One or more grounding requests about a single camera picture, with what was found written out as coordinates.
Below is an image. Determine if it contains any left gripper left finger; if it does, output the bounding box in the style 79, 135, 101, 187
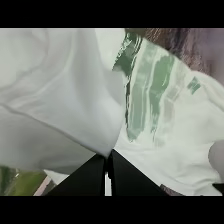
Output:
47, 153, 107, 197

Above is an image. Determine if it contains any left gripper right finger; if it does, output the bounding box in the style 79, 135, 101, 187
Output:
106, 149, 168, 197

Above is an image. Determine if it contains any white T-shirt with green print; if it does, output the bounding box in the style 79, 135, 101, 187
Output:
0, 27, 224, 197

